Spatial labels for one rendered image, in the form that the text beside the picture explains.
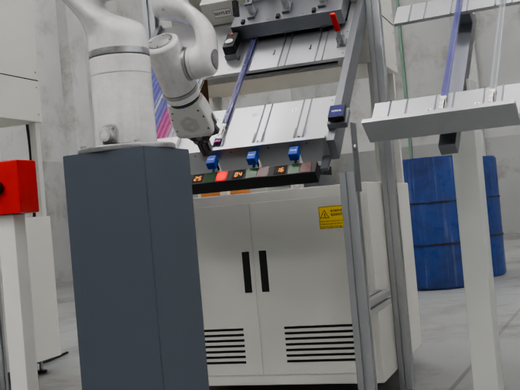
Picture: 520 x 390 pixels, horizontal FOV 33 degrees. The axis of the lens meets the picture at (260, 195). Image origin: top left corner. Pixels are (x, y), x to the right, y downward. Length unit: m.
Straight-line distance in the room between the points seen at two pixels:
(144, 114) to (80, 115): 8.21
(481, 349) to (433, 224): 3.23
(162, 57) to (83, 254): 0.54
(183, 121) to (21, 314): 0.90
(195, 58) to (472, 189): 0.73
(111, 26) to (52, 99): 8.05
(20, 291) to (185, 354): 1.09
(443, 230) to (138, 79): 3.86
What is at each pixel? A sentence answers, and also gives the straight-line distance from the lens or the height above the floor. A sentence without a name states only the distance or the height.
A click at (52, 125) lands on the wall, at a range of 9.68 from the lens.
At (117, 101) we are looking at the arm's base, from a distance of 1.68.
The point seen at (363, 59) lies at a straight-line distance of 2.80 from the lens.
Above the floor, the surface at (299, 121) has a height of 0.79.
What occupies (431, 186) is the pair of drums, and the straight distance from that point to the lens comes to 5.37.
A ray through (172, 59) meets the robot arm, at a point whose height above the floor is 0.92.
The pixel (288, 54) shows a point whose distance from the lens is 2.53.
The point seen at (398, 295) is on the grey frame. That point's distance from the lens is 2.65.
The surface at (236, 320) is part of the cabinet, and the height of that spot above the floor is 0.25.
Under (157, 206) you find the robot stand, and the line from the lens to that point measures 1.63.
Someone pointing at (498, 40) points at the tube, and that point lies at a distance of 2.12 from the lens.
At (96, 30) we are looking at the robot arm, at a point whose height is 0.93.
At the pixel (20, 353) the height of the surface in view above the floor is 0.20.
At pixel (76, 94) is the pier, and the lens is 9.90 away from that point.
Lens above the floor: 0.56
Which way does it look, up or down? 1 degrees up
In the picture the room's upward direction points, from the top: 5 degrees counter-clockwise
